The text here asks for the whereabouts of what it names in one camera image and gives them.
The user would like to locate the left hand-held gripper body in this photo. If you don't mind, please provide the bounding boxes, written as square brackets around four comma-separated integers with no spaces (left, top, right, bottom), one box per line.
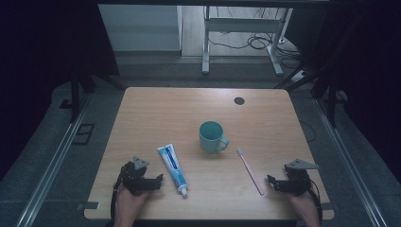
[118,155,151,197]

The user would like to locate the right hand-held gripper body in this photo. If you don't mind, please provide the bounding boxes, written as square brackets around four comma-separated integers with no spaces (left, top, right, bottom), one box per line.
[283,158,320,196]

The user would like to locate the white and blue toothpaste tube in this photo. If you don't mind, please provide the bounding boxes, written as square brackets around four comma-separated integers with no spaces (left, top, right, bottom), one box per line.
[157,143,189,199]

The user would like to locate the pink toothbrush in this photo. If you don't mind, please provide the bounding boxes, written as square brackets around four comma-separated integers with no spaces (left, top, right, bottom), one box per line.
[236,148,266,197]

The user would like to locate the teal mug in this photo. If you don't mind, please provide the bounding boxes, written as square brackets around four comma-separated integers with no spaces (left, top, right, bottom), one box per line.
[199,120,230,154]

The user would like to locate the person's right hand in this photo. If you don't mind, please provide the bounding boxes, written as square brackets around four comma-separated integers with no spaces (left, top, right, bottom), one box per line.
[288,191,320,218]

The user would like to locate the person's left hand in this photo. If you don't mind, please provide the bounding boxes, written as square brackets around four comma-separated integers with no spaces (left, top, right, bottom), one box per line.
[113,183,151,219]

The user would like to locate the black metal stand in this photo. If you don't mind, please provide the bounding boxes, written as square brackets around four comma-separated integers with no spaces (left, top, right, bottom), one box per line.
[273,60,339,129]
[69,62,128,124]

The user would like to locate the white power strip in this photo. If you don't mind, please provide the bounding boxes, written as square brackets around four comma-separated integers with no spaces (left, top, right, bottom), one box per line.
[290,70,308,84]

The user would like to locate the dark curtain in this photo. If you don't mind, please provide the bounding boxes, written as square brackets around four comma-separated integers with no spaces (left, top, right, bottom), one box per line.
[0,0,120,181]
[285,0,401,176]

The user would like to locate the white panel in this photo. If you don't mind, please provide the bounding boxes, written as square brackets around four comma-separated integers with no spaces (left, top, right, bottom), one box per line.
[97,4,183,52]

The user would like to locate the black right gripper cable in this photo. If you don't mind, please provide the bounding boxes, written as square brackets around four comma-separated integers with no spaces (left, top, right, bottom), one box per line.
[308,179,323,225]

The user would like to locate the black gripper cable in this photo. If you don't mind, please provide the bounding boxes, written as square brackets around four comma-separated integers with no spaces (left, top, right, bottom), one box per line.
[110,164,129,221]
[308,179,323,225]

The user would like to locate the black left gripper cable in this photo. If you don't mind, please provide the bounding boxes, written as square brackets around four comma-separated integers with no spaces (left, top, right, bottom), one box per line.
[110,164,129,221]

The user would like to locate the thin black floor cable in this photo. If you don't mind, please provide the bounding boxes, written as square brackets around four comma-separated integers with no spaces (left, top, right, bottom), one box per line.
[299,119,317,143]

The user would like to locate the aluminium floor rail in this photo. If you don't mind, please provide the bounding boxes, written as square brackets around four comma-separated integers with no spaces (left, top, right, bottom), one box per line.
[314,97,380,227]
[14,94,93,227]

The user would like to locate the black floor cables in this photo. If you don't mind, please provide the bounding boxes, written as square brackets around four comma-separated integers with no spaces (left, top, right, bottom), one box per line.
[207,8,305,70]

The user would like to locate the white desk frame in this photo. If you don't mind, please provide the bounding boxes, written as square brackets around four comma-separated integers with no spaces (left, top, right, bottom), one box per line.
[201,6,294,78]

